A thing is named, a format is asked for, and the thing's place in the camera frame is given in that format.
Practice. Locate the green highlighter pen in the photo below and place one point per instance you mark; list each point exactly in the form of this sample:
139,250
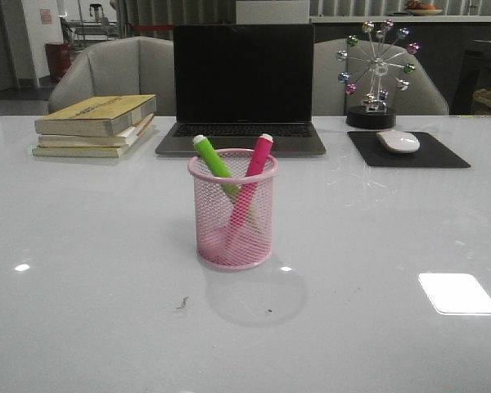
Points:
219,169

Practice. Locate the pink highlighter pen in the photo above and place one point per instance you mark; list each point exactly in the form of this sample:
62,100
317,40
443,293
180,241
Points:
242,211

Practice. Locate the pink mesh pen holder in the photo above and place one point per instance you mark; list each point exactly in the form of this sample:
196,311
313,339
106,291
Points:
253,244

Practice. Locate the grey laptop with black screen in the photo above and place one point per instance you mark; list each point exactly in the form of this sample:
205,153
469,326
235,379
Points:
236,82

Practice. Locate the middle white book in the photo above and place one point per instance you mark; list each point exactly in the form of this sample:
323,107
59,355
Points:
126,137

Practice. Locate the right grey armchair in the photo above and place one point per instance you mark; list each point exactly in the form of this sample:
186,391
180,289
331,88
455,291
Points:
421,98

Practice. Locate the grey armchair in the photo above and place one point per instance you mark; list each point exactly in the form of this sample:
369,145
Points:
127,66
421,98

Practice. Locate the white computer mouse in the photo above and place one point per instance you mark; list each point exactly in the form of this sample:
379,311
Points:
398,141

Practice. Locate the top yellow book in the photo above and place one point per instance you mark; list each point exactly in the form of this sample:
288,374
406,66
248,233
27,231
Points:
101,116

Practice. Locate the left grey armchair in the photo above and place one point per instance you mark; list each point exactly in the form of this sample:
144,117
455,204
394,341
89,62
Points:
127,66

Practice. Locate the ferris wheel desk ornament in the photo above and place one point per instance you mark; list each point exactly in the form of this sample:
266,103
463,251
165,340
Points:
375,62

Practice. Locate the black mouse pad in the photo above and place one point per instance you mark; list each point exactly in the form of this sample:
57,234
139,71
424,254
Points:
431,153

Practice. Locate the bottom pale yellow book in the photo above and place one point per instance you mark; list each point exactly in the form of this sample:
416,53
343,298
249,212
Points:
89,152

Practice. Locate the red bin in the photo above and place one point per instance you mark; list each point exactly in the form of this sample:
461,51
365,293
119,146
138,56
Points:
58,60

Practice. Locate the fruit bowl on counter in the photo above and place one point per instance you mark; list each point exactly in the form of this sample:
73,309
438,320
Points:
419,8

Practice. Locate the dark side table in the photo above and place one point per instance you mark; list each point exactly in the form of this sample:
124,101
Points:
475,74

